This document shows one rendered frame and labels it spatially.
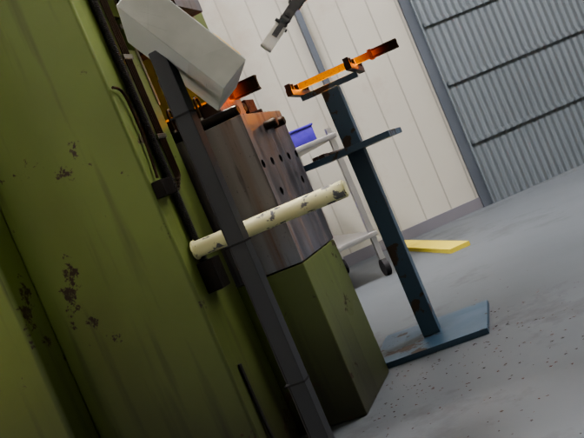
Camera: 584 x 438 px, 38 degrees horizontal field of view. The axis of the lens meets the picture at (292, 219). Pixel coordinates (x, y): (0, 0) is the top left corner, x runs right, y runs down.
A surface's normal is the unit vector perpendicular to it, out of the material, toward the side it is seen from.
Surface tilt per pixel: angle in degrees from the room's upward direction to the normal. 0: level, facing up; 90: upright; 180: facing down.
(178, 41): 90
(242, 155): 90
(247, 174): 90
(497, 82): 90
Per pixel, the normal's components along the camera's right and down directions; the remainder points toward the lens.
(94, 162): -0.28, 0.15
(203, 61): 0.12, -0.01
